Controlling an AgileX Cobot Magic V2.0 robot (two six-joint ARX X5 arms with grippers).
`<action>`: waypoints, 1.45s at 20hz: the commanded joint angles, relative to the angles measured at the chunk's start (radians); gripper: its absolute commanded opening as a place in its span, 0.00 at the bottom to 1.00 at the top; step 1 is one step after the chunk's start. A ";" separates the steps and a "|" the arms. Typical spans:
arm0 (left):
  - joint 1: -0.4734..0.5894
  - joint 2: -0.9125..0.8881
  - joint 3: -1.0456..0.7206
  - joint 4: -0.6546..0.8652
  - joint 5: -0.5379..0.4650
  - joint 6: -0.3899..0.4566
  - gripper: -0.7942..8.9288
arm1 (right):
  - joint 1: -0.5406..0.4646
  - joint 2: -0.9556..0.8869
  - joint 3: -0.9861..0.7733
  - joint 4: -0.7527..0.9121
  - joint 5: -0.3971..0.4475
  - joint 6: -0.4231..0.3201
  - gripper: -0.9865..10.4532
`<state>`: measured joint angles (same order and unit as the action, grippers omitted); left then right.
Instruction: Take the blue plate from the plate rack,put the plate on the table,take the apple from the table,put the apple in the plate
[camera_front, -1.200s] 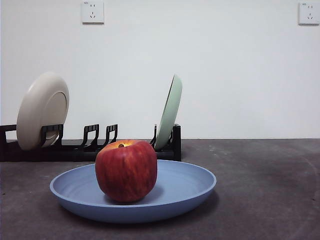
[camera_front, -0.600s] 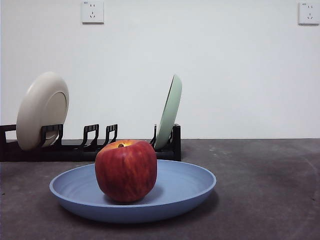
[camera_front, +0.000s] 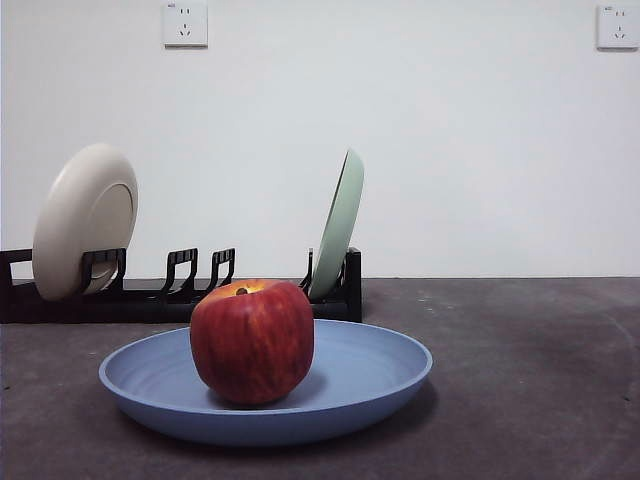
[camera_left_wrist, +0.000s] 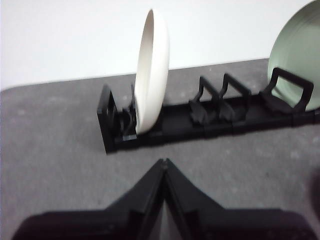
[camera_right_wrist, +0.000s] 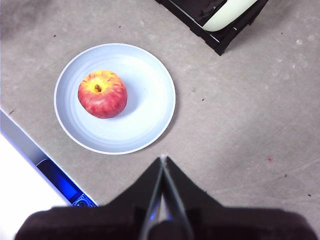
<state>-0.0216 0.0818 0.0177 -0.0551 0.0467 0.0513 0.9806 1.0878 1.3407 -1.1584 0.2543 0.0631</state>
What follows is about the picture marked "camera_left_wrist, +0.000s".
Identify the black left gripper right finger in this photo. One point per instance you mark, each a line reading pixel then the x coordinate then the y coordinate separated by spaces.
pixel 237 225

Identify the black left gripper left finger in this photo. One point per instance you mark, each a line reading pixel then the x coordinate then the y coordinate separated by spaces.
pixel 100 225

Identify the black plate rack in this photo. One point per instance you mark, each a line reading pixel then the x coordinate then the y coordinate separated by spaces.
pixel 175 125

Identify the beige plate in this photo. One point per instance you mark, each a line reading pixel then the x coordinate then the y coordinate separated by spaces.
pixel 152 75

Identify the green plate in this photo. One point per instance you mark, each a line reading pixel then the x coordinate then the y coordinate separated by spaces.
pixel 295 50

